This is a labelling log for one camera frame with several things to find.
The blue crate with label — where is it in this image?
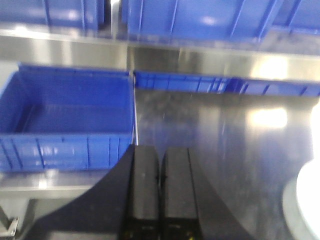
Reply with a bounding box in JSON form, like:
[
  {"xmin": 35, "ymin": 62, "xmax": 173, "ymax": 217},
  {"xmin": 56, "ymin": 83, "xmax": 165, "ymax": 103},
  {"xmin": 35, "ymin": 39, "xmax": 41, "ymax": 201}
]
[{"xmin": 272, "ymin": 0, "xmax": 320, "ymax": 35}]

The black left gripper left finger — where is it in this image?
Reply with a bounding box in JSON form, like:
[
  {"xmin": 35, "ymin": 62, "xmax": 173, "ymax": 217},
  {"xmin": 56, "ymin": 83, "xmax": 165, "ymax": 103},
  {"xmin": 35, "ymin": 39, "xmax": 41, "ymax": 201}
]
[{"xmin": 27, "ymin": 145, "xmax": 159, "ymax": 240}]

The blue bin rim left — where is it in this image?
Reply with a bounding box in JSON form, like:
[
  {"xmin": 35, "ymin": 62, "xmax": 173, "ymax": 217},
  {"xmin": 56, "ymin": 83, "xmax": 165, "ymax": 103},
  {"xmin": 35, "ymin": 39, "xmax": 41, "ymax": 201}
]
[{"xmin": 225, "ymin": 78, "xmax": 320, "ymax": 97}]

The open blue bin left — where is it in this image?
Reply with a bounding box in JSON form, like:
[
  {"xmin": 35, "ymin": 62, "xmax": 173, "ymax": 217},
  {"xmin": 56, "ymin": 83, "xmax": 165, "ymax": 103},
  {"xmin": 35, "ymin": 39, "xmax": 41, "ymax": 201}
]
[{"xmin": 0, "ymin": 65, "xmax": 135, "ymax": 172}]

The blue bin rim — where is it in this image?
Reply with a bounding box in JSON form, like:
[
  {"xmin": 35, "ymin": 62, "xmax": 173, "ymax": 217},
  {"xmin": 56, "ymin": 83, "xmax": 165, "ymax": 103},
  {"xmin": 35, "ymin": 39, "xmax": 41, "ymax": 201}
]
[
  {"xmin": 134, "ymin": 71, "xmax": 234, "ymax": 94},
  {"xmin": 225, "ymin": 78, "xmax": 320, "ymax": 97}
]

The stainless steel shelf rail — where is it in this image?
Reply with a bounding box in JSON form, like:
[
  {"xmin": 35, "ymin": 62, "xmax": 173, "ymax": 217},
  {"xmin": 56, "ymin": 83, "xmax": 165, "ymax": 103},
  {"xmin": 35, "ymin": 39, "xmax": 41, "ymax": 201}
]
[{"xmin": 0, "ymin": 27, "xmax": 320, "ymax": 83}]

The blue bin rim middle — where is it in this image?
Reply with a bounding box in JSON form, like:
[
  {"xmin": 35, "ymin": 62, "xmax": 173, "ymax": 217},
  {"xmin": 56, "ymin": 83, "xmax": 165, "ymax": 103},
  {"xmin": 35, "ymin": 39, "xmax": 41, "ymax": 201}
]
[{"xmin": 134, "ymin": 71, "xmax": 234, "ymax": 94}]

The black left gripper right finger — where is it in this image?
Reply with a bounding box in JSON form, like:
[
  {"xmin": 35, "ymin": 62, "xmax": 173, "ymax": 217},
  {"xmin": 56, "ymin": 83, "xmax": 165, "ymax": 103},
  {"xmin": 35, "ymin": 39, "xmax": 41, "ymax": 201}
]
[{"xmin": 160, "ymin": 147, "xmax": 253, "ymax": 240}]

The blue crate upper left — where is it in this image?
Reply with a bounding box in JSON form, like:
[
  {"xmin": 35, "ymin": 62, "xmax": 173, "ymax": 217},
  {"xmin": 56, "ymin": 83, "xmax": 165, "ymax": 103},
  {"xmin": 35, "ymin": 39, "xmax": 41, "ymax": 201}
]
[{"xmin": 0, "ymin": 0, "xmax": 106, "ymax": 31}]

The blue crate upper middle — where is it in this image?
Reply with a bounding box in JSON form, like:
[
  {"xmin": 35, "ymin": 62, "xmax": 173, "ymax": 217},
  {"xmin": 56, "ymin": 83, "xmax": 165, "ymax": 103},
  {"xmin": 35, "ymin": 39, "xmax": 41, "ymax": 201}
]
[{"xmin": 122, "ymin": 0, "xmax": 283, "ymax": 42}]

